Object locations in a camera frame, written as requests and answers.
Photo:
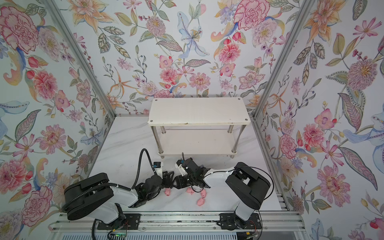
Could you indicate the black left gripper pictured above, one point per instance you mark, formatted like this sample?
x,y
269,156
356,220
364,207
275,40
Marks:
x,y
165,180

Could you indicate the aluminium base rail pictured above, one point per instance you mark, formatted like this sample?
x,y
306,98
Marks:
x,y
157,222

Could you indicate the aluminium corner post left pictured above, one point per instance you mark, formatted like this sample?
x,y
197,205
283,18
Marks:
x,y
68,36

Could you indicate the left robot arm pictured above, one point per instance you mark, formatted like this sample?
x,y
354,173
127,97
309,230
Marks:
x,y
98,198

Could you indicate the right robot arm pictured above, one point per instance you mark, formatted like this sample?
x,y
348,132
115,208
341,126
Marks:
x,y
246,182

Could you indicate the pink pig toy centre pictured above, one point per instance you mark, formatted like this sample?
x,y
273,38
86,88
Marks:
x,y
190,191

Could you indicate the aluminium corner post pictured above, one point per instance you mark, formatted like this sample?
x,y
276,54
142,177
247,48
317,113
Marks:
x,y
68,36
303,13

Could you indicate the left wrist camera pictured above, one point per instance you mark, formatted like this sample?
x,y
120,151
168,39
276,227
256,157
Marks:
x,y
158,167

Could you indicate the pink pig toy right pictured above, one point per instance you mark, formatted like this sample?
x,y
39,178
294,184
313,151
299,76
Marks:
x,y
203,193

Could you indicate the pink pig toy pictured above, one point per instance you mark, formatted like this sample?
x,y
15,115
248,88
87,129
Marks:
x,y
201,202
190,191
168,192
203,193

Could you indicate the pink pig toy left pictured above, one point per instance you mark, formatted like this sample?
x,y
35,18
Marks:
x,y
168,192

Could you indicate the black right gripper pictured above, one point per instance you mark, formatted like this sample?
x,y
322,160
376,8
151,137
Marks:
x,y
182,181

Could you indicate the white two-tier shelf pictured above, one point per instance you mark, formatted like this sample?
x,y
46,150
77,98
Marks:
x,y
197,126

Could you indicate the pink pig toy near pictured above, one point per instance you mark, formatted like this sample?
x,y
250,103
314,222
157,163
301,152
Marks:
x,y
201,202

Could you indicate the aluminium corner post right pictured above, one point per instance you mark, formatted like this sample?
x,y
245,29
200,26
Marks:
x,y
303,13

